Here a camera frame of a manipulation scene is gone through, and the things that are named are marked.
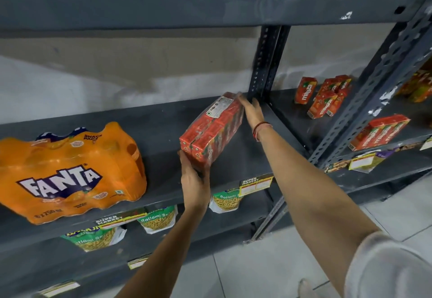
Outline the red juice carton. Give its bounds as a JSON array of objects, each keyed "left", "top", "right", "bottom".
[
  {"left": 307, "top": 93, "right": 338, "bottom": 120},
  {"left": 318, "top": 78, "right": 341, "bottom": 95},
  {"left": 294, "top": 77, "right": 318, "bottom": 105},
  {"left": 326, "top": 88, "right": 351, "bottom": 117},
  {"left": 335, "top": 74, "right": 353, "bottom": 90}
]

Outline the green white snack packet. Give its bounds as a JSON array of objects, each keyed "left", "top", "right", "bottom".
[
  {"left": 61, "top": 226, "right": 128, "bottom": 253},
  {"left": 136, "top": 205, "right": 179, "bottom": 234},
  {"left": 209, "top": 188, "right": 244, "bottom": 214}
]

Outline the person's left forearm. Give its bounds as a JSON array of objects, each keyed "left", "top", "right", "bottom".
[{"left": 116, "top": 203, "right": 208, "bottom": 298}]

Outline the white shoe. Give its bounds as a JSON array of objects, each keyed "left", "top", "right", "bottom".
[{"left": 298, "top": 278, "right": 319, "bottom": 298}]

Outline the person's left hand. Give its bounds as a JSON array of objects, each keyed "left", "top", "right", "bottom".
[{"left": 178, "top": 150, "right": 212, "bottom": 210}]

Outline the grey metal shelf unit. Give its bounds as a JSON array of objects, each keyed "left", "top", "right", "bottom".
[
  {"left": 0, "top": 0, "right": 306, "bottom": 298},
  {"left": 248, "top": 0, "right": 432, "bottom": 242}
]

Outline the person's right forearm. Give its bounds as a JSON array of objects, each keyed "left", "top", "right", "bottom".
[{"left": 255, "top": 124, "right": 383, "bottom": 297}]

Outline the person's right hand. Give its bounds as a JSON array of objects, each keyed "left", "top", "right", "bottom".
[{"left": 238, "top": 94, "right": 266, "bottom": 130}]

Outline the orange soda bottle pack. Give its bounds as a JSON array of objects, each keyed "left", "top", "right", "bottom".
[{"left": 0, "top": 122, "right": 148, "bottom": 225}]

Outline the white shirt sleeve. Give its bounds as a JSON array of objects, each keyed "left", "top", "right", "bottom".
[{"left": 344, "top": 231, "right": 432, "bottom": 298}]

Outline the red thread bracelet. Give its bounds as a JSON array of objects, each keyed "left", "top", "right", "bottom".
[{"left": 252, "top": 121, "right": 273, "bottom": 142}]

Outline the red juice carton pack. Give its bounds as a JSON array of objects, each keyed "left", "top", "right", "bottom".
[
  {"left": 348, "top": 114, "right": 411, "bottom": 152},
  {"left": 179, "top": 92, "right": 245, "bottom": 170},
  {"left": 395, "top": 68, "right": 432, "bottom": 103}
]

